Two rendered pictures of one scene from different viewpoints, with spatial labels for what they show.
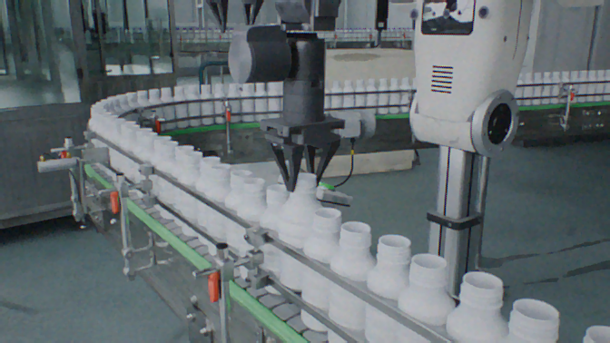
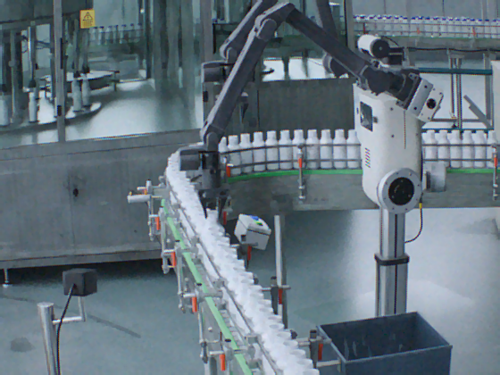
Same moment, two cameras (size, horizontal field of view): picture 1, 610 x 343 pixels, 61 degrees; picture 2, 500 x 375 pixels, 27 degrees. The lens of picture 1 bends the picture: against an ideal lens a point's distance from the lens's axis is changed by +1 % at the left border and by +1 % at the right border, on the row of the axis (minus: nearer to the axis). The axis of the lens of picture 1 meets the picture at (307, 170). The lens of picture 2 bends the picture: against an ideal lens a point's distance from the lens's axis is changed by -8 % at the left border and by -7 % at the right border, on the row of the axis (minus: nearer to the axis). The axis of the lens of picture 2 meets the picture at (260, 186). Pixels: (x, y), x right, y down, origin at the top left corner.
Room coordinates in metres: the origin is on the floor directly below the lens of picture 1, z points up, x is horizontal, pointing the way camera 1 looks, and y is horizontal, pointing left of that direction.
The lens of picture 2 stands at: (-2.16, -1.53, 2.02)
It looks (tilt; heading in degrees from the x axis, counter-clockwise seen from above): 13 degrees down; 26
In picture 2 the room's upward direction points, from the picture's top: 2 degrees counter-clockwise
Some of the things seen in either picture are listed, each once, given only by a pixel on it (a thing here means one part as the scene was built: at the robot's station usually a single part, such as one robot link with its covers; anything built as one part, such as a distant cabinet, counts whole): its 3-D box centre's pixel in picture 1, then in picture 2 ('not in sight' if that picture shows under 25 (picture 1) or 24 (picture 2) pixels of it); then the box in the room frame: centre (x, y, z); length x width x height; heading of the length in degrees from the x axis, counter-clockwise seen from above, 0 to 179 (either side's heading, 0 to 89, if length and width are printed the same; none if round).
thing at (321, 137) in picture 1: (306, 156); (214, 203); (0.69, 0.00, 1.23); 0.07 x 0.07 x 0.09; 37
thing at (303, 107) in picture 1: (303, 106); (211, 180); (0.69, 0.01, 1.30); 0.10 x 0.07 x 0.07; 127
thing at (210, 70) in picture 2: not in sight; (218, 64); (1.10, 0.18, 1.60); 0.12 x 0.09 x 0.12; 127
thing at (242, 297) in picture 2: not in sight; (247, 311); (0.21, -0.34, 1.08); 0.06 x 0.06 x 0.17
